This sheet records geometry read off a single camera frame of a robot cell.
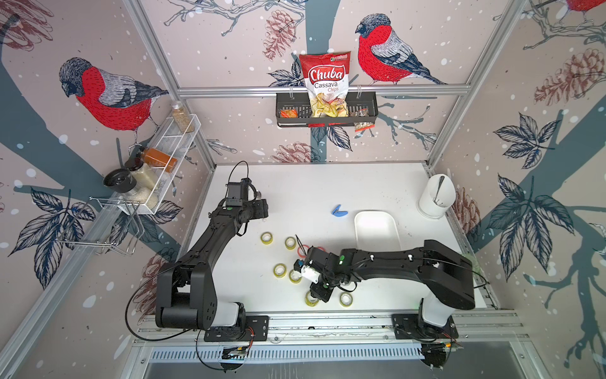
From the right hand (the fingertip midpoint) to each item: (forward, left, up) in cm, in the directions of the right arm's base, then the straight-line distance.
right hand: (314, 292), depth 79 cm
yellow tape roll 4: (+5, +7, 0) cm, 9 cm away
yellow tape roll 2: (+18, +10, 0) cm, 21 cm away
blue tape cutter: (+33, -8, 0) cm, 34 cm away
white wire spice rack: (+19, +48, +34) cm, 63 cm away
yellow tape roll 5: (-3, +1, +2) cm, 4 cm away
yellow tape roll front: (-1, -11, -1) cm, 11 cm away
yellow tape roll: (+21, +20, -1) cm, 29 cm away
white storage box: (+25, -25, -1) cm, 36 cm away
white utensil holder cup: (+38, -51, +7) cm, 64 cm away
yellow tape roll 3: (+7, +13, -1) cm, 15 cm away
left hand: (+29, +21, +13) cm, 38 cm away
